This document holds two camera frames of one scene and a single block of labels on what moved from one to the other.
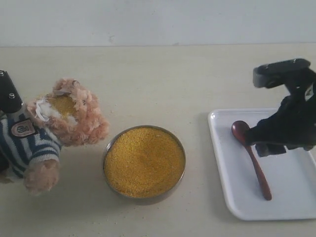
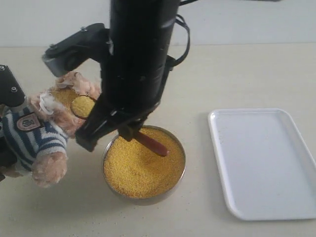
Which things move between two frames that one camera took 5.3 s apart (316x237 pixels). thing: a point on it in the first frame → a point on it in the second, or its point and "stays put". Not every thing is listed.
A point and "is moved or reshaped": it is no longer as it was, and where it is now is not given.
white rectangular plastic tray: [291, 176] stays put
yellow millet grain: [143, 161] stays put
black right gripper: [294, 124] → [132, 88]
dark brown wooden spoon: [239, 128] → [80, 107]
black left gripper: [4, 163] → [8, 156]
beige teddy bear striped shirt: [30, 139] is moved or reshaped
